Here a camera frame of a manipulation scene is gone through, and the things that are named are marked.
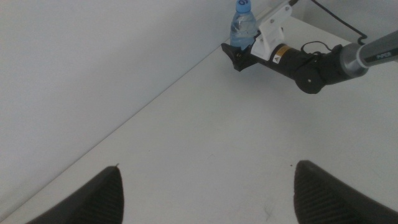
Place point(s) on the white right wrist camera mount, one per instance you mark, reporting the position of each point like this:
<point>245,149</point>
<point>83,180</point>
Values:
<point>270,34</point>

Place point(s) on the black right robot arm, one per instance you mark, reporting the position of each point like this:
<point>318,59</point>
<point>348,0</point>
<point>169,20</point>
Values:
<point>311,77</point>

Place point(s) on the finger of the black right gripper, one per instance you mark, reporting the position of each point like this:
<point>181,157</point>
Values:
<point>234,56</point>

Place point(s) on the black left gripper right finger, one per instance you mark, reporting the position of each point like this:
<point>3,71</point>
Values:
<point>326,199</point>

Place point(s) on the clear water bottle blue cap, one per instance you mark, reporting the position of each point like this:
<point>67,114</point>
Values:
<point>242,31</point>

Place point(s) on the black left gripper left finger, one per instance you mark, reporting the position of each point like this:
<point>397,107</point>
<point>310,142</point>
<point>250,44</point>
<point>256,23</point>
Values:
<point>93,202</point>

